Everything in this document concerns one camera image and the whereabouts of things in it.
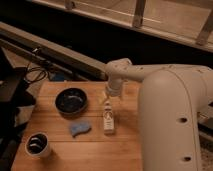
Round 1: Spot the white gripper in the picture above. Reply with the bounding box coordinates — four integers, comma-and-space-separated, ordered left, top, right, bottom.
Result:
102, 78, 123, 103

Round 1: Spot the white plastic bottle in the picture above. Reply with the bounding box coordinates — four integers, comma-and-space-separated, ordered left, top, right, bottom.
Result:
103, 101, 115, 135

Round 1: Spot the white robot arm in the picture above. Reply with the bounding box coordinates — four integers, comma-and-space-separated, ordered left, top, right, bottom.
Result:
105, 58, 213, 171

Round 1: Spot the dark ceramic bowl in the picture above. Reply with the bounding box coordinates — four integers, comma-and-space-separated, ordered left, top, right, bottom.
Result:
55, 88, 88, 116

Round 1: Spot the blue sponge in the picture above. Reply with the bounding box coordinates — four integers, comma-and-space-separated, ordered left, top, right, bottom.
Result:
69, 121, 91, 137

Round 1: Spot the white cup with dark inside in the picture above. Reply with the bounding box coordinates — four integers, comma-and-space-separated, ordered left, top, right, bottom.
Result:
25, 132, 51, 158

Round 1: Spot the black equipment at left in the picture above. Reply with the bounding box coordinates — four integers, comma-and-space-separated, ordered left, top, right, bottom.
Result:
0, 48, 36, 171

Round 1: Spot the black cable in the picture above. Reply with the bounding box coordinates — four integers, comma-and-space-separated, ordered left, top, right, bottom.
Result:
23, 46, 51, 85

